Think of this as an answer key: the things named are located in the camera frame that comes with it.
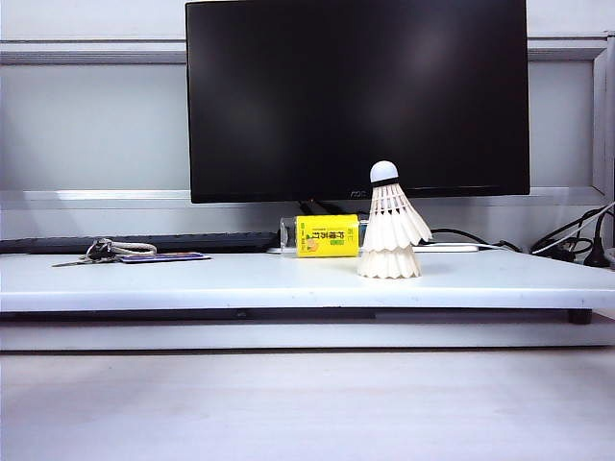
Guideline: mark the white raised platform board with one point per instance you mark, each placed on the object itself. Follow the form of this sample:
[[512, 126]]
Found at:
[[307, 285]]

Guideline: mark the clear bottle with yellow label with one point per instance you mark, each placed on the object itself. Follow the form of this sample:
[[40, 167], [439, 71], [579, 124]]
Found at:
[[327, 235]]

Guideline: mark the aluminium partition post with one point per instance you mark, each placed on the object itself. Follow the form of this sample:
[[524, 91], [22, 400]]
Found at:
[[601, 115]]

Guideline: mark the narrow aluminium partition rail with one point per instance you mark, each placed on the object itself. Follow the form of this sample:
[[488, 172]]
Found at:
[[110, 196]]

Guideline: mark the black keyboard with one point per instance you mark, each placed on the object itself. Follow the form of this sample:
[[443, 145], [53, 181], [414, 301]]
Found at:
[[48, 244]]

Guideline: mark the metal key bunch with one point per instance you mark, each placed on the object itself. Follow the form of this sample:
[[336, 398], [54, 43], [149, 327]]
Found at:
[[98, 252]]

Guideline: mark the black platform foot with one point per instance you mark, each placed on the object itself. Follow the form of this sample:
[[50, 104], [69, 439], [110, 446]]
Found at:
[[580, 317]]

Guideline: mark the white power strip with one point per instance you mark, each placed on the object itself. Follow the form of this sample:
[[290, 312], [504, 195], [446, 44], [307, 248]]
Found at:
[[611, 255]]

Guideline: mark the white flat monitor base plate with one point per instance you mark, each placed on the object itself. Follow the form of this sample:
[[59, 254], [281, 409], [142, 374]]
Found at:
[[449, 247]]

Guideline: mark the wide aluminium partition rail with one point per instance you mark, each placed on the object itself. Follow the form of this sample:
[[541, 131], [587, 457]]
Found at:
[[96, 52]]

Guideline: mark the black computer monitor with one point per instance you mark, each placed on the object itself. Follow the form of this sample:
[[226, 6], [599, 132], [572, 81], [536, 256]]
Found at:
[[355, 96]]

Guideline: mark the black power plug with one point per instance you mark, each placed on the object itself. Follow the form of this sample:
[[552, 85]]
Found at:
[[597, 245]]

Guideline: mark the blue flat card tag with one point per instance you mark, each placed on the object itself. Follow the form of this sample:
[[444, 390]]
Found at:
[[161, 257]]

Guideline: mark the white feather shuttlecock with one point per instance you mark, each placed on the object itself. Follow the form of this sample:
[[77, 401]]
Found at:
[[394, 225], [389, 265]]

